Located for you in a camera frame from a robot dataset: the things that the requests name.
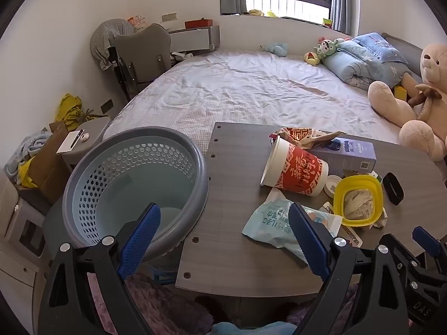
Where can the rolled blue quilt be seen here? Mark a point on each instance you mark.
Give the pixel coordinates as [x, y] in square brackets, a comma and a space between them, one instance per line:
[352, 66]

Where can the yellow red plush toy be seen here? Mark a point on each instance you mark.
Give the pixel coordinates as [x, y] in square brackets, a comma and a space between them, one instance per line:
[311, 58]

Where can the yellow cloth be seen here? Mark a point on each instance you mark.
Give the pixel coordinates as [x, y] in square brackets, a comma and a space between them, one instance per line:
[26, 174]

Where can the purple carton box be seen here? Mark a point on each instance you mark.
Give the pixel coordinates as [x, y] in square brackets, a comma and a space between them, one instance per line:
[352, 153]

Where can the black stand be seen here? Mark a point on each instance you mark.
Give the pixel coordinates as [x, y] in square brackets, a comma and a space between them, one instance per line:
[115, 69]

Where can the black pen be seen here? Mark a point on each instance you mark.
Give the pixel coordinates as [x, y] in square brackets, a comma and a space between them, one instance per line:
[77, 139]

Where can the cream red snack packet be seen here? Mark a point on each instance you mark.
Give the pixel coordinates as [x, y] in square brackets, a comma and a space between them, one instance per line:
[307, 138]

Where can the white drawer cabinet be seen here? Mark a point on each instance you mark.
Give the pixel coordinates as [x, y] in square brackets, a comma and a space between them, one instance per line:
[17, 251]

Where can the small brown plush toy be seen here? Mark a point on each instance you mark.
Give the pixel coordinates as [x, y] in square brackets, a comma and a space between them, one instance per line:
[429, 97]

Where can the grey chair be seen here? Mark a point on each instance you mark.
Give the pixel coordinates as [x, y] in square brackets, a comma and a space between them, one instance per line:
[143, 49]

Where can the white green medicine box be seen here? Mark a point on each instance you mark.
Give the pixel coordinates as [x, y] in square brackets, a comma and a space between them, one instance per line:
[373, 176]

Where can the blue floral pillow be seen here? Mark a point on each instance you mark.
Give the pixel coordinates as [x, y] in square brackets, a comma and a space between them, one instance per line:
[379, 47]

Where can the white crumpled cloth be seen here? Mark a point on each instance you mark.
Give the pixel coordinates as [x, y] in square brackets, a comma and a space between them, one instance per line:
[181, 57]

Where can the grey draped cloth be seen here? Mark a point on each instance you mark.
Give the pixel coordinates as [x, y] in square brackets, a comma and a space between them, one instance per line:
[104, 38]

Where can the green white plush toy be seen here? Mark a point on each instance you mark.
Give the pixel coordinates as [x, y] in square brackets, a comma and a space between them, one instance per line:
[328, 47]

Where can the white plastic lid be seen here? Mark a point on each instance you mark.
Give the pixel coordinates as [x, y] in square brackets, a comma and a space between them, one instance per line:
[331, 185]

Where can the crumpled white tissue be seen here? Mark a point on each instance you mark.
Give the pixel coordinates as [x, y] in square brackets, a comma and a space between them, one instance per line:
[359, 204]

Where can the dark wall socket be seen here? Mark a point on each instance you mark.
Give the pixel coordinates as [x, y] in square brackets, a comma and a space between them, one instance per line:
[107, 107]

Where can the black rectangular case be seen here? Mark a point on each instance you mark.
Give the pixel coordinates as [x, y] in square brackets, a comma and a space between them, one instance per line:
[393, 188]

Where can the grey bed headboard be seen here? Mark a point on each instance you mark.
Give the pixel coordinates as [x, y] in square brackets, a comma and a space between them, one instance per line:
[408, 50]

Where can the light blue plastic bag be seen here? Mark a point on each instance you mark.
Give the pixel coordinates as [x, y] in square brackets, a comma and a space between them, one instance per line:
[272, 223]

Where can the blue grey plastic basket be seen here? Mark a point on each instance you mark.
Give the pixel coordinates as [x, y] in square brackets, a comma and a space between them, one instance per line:
[115, 181]

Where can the light blue blanket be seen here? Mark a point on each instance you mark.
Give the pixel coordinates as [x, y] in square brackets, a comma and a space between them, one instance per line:
[33, 143]

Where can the white red printed wrapper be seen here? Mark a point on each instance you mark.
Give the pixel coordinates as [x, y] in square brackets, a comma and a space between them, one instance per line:
[352, 237]

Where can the purple fluffy cloth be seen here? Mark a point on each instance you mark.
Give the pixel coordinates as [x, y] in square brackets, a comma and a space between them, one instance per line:
[157, 300]

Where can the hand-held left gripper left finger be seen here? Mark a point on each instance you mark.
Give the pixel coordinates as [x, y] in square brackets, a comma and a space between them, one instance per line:
[139, 240]

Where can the grey plastic stool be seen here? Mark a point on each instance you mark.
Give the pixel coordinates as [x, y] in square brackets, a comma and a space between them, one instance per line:
[94, 129]

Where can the large beige teddy bear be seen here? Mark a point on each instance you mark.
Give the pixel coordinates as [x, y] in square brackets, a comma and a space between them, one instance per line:
[415, 132]

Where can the beige computer mouse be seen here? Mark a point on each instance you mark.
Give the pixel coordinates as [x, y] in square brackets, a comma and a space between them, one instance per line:
[84, 137]

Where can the lined paper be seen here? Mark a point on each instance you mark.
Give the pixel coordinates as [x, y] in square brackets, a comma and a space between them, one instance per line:
[380, 219]

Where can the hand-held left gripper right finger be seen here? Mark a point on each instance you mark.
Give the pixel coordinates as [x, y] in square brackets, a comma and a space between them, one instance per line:
[310, 240]

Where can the colourful wall stickers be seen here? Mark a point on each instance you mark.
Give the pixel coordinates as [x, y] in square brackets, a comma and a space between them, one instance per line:
[136, 21]

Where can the white wall socket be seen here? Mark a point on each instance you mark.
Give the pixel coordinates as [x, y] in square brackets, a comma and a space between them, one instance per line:
[169, 17]

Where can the bed with checkered sheet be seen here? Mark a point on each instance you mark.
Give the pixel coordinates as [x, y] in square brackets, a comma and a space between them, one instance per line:
[244, 87]

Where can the red box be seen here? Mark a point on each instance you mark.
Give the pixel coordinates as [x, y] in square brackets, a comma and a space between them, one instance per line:
[198, 23]

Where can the dark green seat cushion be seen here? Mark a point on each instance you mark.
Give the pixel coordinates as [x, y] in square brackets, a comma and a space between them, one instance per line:
[54, 226]

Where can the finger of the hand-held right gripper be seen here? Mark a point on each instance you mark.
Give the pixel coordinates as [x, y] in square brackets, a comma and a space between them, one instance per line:
[405, 261]
[427, 242]

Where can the red white paper cup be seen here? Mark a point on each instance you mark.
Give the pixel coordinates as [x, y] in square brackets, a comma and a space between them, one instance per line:
[297, 171]

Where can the white notebook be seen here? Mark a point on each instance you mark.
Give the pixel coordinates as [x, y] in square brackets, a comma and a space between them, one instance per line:
[66, 143]

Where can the brown cardboard box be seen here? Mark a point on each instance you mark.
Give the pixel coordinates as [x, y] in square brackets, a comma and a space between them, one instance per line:
[49, 167]

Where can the yellow toy block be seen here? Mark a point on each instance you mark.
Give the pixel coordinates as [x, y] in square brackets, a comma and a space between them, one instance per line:
[400, 93]

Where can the yellow cloth bag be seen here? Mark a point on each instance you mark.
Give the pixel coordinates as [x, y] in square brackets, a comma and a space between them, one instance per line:
[70, 110]

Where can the light blue plush toy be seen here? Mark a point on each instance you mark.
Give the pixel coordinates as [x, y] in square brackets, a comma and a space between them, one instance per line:
[276, 49]

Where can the yellow plastic container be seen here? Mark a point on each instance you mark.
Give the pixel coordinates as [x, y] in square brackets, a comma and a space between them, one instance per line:
[349, 183]

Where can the grey white desk unit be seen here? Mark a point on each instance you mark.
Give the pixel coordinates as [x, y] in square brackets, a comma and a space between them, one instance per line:
[192, 40]

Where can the light blue fluffy cloth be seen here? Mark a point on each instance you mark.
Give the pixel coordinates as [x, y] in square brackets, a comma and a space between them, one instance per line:
[251, 329]

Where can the yellow plush on windowsill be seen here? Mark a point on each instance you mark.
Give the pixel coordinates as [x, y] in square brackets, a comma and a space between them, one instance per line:
[256, 12]

